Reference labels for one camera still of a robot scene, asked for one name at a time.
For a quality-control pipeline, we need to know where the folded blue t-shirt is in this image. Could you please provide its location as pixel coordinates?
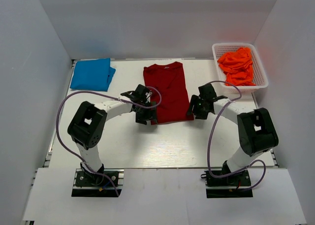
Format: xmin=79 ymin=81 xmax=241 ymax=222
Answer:
xmin=70 ymin=58 xmax=116 ymax=92

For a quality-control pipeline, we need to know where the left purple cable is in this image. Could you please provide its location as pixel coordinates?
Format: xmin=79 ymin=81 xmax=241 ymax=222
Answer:
xmin=56 ymin=86 xmax=162 ymax=196

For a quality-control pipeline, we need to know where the orange t-shirt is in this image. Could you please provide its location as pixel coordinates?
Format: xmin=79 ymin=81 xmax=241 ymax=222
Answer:
xmin=217 ymin=47 xmax=255 ymax=86

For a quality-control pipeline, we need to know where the purple cable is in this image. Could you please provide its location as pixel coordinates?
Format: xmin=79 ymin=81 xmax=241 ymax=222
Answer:
xmin=206 ymin=80 xmax=267 ymax=193
xmin=56 ymin=86 xmax=162 ymax=196

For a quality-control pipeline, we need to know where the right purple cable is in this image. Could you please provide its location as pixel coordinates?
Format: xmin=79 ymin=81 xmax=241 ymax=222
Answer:
xmin=206 ymin=80 xmax=267 ymax=193

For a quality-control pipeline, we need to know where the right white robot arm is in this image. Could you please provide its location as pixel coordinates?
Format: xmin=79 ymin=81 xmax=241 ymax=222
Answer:
xmin=187 ymin=82 xmax=279 ymax=185

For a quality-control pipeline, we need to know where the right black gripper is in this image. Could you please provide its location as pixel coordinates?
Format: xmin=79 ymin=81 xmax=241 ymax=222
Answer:
xmin=186 ymin=95 xmax=210 ymax=120

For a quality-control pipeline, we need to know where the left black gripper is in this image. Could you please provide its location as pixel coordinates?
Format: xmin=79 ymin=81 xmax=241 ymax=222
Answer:
xmin=135 ymin=100 xmax=158 ymax=125

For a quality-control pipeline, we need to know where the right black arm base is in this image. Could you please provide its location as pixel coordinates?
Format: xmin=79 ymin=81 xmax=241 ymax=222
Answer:
xmin=200 ymin=171 xmax=253 ymax=198

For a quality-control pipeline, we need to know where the dark red t-shirt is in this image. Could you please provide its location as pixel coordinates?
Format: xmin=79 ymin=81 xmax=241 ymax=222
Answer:
xmin=143 ymin=62 xmax=194 ymax=125

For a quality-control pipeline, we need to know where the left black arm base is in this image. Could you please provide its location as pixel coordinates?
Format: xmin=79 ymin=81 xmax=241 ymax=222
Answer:
xmin=71 ymin=169 xmax=124 ymax=198

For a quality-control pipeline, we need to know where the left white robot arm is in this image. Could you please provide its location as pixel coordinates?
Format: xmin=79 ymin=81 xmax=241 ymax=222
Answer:
xmin=67 ymin=84 xmax=161 ymax=185

